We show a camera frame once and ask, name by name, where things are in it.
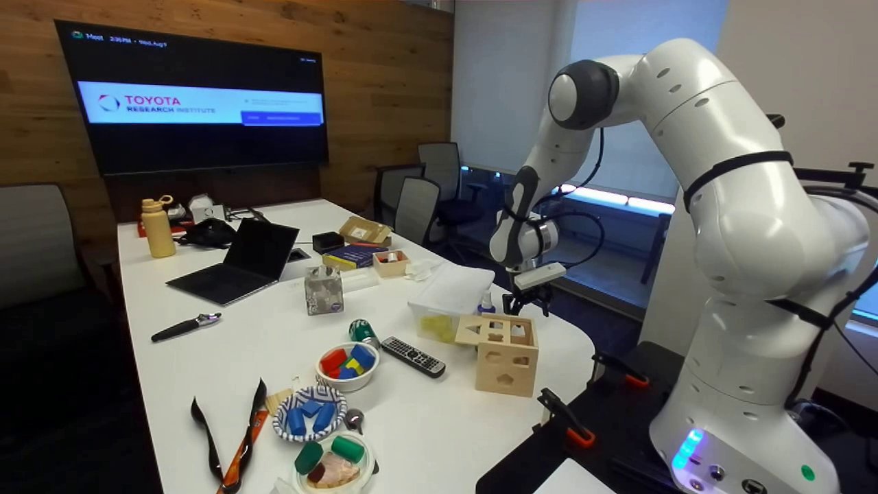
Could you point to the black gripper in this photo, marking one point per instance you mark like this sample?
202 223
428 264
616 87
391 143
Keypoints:
516 279

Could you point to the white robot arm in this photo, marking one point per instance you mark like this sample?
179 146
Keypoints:
751 228

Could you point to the wooden shape sorter toy box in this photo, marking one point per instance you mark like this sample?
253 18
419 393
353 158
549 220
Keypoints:
504 361

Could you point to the brown cardboard box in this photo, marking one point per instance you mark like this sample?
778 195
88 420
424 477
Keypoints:
363 232

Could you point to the blue flat box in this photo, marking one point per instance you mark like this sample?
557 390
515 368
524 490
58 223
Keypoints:
353 258

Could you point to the yellow toy block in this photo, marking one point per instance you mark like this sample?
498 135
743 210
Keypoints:
353 367

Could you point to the white bowl of toy blocks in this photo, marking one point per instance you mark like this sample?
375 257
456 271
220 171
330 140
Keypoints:
348 383

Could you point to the red toy block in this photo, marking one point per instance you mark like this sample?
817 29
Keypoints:
332 363

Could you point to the small black box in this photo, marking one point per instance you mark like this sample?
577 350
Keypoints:
328 243

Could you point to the green round toy piece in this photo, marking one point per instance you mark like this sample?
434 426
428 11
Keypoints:
348 449

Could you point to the white bowl of toy food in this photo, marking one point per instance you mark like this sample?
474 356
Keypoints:
367 477

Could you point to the brown toy food piece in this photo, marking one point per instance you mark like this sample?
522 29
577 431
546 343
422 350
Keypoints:
332 474

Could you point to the green toy cylinder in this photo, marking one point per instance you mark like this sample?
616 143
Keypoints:
308 456

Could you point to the small blue bottle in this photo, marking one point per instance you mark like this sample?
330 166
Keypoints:
483 302

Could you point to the clear plastic bin white lid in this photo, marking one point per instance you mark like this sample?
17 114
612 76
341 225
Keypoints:
449 298

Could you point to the yellow item inside bin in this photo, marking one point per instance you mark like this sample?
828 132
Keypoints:
438 328

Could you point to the black orange bar clamp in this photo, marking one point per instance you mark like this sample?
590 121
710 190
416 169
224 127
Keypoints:
621 368
567 420

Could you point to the grey remote control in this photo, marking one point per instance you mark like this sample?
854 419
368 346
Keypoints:
413 357

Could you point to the small wooden tray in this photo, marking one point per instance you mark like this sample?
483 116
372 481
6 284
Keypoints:
391 264

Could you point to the grey office chair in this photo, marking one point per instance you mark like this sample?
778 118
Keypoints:
416 210
441 169
37 243

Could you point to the dark office chair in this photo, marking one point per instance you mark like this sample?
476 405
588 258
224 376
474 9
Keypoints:
393 188

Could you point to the grey speckled cube holder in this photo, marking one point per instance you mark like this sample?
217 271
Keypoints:
321 293

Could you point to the blue patterned paper plate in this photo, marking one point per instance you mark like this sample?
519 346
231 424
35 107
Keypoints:
308 415

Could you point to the pale wooden sticks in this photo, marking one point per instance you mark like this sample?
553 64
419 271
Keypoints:
278 398

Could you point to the black laptop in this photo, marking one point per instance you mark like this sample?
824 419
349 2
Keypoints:
238 264

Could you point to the orange and black tool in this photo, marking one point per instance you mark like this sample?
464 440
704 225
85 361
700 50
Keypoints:
243 449

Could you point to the black cloth pouch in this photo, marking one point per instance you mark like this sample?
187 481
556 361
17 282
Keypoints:
209 234

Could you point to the black marker pen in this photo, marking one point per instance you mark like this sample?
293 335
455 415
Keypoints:
183 328

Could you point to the yellow water bottle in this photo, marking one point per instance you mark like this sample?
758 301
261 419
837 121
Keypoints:
157 228

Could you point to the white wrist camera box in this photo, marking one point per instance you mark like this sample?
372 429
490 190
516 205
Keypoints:
540 275

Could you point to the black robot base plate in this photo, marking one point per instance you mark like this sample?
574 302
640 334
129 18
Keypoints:
621 429

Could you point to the large wall television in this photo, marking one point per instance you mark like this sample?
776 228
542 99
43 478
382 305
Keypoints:
192 99

